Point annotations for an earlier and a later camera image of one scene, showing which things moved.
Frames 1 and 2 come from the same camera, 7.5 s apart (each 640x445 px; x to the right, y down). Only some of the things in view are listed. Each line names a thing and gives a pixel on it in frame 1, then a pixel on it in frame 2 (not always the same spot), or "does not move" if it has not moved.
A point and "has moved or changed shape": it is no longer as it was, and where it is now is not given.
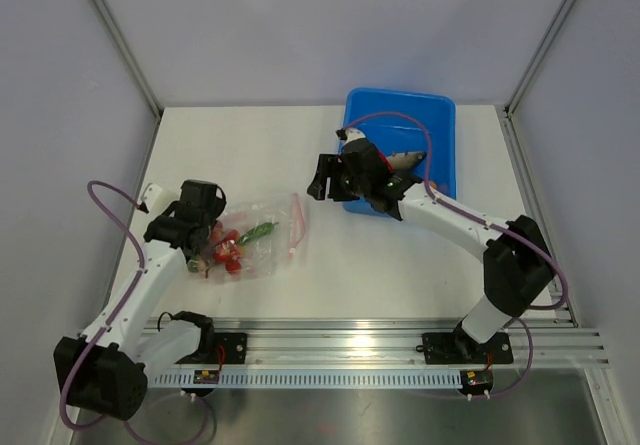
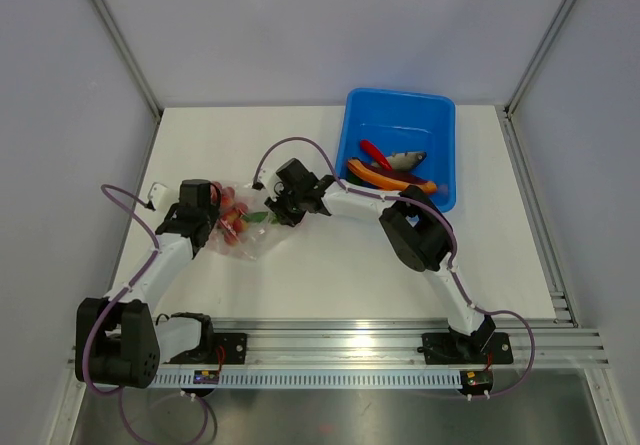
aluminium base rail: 372,342 does not move
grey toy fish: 400,161 does not move
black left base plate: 234,344 does not move
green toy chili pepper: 258,231 → 257,217
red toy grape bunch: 225,247 → 231,221
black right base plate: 455,348 does not move
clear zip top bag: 253,240 has moved or changed shape
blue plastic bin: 404,122 does not move
